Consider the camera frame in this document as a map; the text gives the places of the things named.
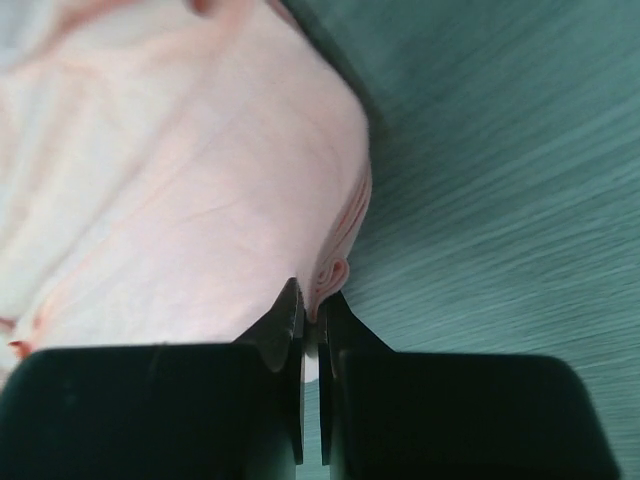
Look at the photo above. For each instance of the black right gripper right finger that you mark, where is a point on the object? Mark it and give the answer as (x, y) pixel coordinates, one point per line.
(387, 414)

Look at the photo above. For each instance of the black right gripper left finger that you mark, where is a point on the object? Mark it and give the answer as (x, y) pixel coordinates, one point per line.
(198, 411)

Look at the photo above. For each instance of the pink t shirt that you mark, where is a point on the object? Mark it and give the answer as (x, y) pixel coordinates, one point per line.
(166, 166)

